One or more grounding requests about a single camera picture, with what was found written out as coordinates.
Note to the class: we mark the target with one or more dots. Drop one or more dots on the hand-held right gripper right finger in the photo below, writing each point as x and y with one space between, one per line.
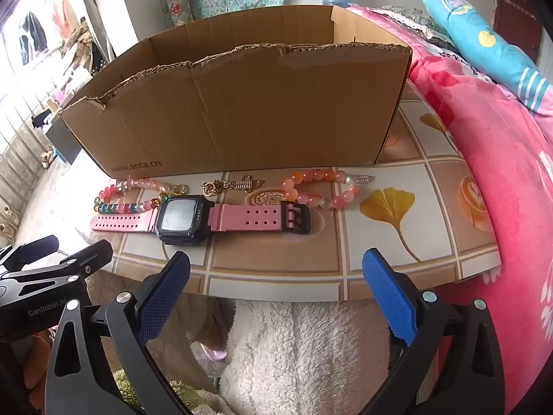
389 298

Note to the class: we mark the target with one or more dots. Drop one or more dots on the white fleece robe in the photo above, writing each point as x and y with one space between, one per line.
302 354

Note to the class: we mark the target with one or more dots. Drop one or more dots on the dark red door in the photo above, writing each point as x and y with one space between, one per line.
518 8

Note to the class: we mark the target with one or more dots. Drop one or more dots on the dark cabinet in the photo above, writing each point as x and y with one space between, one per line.
65 147

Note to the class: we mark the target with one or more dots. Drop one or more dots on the grey patterned cushion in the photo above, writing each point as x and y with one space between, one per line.
177 8

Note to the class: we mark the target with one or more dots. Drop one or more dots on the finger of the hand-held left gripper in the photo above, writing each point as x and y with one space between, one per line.
39 246
93 255

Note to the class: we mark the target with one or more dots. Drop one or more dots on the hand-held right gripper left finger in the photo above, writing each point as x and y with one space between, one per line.
166 298

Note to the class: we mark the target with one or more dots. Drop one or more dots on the brown cardboard box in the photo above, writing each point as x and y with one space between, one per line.
259 116

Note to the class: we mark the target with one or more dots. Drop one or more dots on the hanging dark jacket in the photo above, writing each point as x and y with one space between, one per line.
32 34

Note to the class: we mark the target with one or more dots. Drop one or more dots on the pink floral blanket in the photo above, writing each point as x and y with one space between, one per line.
497 160

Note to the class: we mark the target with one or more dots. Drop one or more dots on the blue cartoon pillow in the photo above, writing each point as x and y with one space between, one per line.
488 47

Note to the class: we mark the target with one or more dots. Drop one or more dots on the grey lace pillow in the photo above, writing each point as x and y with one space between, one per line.
414 21

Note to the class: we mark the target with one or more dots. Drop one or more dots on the hanging pink garment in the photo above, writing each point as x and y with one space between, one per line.
60 11

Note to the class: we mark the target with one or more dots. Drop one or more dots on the pile of clothes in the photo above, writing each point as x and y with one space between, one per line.
84 47

